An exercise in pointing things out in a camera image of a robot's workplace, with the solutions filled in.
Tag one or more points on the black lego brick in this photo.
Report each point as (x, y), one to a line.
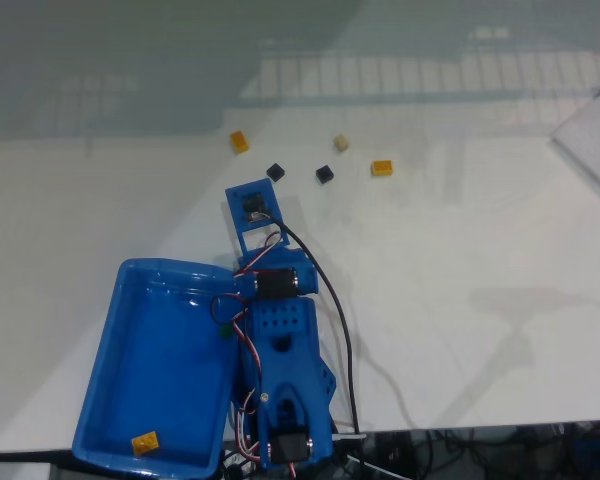
(276, 172)
(324, 174)

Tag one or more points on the yellow lego brick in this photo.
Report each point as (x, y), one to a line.
(239, 142)
(382, 168)
(146, 443)

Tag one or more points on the beige lego brick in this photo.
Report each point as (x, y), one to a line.
(341, 143)

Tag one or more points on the blue plastic bin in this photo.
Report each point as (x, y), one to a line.
(155, 360)

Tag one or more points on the white flat panel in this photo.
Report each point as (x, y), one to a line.
(595, 135)

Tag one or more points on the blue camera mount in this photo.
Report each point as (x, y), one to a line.
(236, 200)

